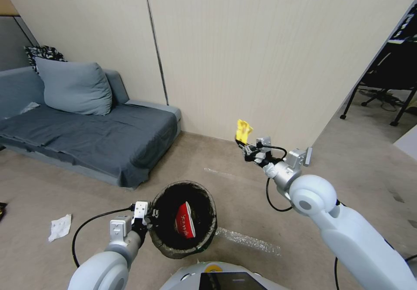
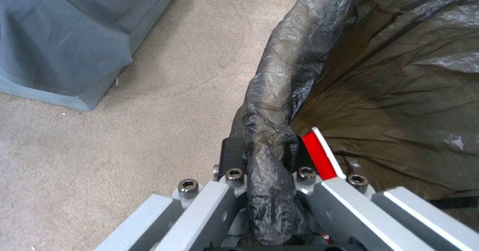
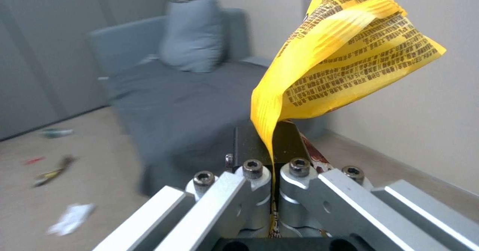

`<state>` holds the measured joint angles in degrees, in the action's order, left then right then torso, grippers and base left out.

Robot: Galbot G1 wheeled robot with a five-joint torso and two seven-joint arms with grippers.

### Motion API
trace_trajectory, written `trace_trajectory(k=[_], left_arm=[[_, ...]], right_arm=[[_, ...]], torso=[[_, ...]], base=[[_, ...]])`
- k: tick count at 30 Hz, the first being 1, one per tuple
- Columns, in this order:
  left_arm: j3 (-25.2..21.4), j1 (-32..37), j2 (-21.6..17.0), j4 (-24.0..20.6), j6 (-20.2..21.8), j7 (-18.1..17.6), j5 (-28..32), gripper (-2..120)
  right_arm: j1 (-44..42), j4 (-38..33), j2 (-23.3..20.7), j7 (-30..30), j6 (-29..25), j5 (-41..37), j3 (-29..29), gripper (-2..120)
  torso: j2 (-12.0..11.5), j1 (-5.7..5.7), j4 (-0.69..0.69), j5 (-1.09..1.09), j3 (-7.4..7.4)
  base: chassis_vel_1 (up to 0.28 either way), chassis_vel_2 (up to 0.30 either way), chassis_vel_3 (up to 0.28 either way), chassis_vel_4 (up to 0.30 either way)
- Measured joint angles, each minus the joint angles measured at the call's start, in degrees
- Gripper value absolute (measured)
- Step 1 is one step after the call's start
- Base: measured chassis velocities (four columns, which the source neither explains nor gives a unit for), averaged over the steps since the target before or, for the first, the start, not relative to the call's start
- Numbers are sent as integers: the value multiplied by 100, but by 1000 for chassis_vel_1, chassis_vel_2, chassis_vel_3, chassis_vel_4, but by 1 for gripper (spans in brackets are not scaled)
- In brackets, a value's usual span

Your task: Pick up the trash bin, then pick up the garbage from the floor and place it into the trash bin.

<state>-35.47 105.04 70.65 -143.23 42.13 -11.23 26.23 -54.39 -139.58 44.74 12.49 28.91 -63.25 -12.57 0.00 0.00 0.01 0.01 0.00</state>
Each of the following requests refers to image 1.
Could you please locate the black desk frame with casters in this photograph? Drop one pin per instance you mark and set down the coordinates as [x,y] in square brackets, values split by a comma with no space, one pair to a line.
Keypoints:
[391,84]

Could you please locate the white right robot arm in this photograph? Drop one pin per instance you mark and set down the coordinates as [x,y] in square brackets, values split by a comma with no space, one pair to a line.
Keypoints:
[342,218]

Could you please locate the yellow wrapper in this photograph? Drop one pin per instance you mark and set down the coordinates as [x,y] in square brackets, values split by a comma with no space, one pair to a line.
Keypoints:
[243,130]

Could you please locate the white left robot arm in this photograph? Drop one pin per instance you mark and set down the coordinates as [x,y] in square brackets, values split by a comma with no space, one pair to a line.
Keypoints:
[104,270]

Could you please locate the black office chair base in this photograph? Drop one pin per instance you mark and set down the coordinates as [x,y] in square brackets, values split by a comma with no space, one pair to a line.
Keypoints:
[379,97]

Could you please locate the dark grey sofa blanket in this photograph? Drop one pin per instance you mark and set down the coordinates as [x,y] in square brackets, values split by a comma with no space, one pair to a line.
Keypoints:
[91,136]

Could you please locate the crumpled white paper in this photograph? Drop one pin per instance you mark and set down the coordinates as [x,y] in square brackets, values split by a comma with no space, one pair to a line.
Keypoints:
[60,227]

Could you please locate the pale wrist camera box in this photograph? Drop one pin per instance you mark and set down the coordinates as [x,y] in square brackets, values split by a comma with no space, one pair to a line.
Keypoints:
[264,141]
[142,209]

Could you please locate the grey plain pillow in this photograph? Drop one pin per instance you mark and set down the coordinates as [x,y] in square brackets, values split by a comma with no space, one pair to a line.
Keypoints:
[76,88]

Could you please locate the white furniture panel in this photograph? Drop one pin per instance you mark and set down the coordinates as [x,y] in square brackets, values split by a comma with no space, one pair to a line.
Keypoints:
[407,143]

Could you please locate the grey sofa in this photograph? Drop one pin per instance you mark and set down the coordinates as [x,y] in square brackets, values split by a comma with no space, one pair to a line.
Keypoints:
[110,84]

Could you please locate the black object with yellow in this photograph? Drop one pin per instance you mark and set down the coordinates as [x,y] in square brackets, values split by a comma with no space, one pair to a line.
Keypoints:
[2,210]

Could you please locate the long clear plastic wrap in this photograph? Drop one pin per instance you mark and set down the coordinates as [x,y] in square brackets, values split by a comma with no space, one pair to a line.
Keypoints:
[251,241]

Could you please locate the red snack package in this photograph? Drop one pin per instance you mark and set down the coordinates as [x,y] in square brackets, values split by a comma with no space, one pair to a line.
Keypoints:
[184,224]

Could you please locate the black trash bin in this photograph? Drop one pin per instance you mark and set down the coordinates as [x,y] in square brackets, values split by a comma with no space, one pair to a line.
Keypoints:
[169,238]

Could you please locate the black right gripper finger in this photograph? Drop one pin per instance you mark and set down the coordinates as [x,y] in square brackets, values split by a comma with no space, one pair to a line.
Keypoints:
[246,147]
[249,156]

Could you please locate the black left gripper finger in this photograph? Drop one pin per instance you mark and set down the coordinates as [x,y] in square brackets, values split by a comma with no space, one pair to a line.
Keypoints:
[154,212]
[149,224]

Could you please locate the black white patterned pillow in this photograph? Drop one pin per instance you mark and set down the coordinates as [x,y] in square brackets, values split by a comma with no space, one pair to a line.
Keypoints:
[45,54]

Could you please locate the white robot front shell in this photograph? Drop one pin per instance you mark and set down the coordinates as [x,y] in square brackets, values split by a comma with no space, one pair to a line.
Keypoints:
[221,277]

